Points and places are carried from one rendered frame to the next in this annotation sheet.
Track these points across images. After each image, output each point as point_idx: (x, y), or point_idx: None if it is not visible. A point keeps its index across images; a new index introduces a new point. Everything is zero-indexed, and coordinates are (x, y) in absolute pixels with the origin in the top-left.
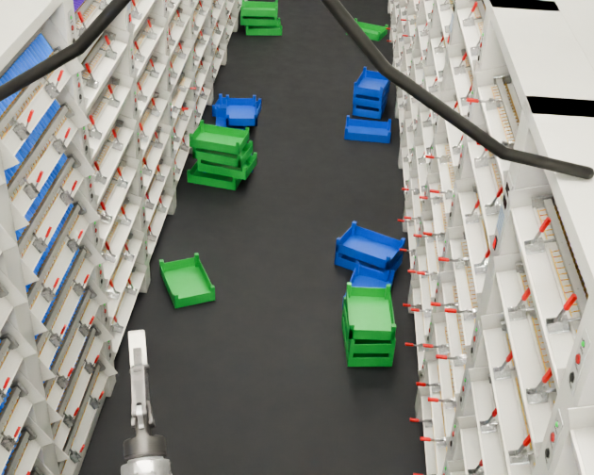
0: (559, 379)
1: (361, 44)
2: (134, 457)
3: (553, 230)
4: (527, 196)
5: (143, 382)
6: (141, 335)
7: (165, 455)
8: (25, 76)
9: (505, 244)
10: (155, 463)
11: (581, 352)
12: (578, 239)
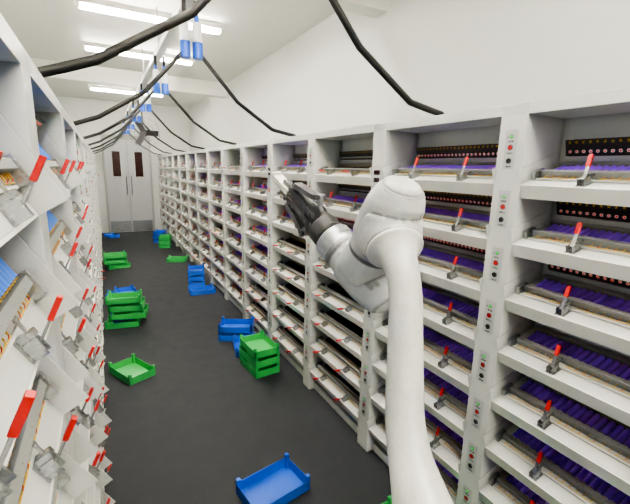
0: (493, 176)
1: (350, 28)
2: (329, 226)
3: (416, 169)
4: (389, 169)
5: (308, 187)
6: (283, 176)
7: None
8: (153, 28)
9: None
10: (345, 225)
11: (511, 142)
12: (474, 110)
